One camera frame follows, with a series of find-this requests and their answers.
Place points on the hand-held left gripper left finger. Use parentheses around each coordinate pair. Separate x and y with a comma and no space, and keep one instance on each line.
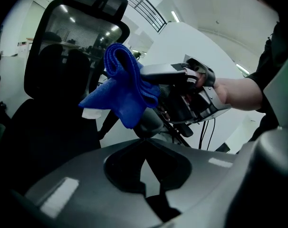
(87,198)

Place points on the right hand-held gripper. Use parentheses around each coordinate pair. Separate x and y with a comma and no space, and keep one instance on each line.
(205,103)

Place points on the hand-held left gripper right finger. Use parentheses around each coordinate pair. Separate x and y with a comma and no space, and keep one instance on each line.
(201,186)

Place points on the blue cloth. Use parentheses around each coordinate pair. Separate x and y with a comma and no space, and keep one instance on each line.
(125,89)

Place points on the person's right hand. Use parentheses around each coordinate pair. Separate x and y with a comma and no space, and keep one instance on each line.
(221,91)

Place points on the ceiling strip light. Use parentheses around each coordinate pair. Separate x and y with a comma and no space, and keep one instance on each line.
(242,69)
(174,16)

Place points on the black metal railing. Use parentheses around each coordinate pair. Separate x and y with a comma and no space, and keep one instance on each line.
(146,6)

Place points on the black mesh office chair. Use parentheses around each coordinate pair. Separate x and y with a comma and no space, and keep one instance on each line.
(63,84)

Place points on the person's black shirt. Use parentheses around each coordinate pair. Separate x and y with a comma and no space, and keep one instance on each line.
(281,44)

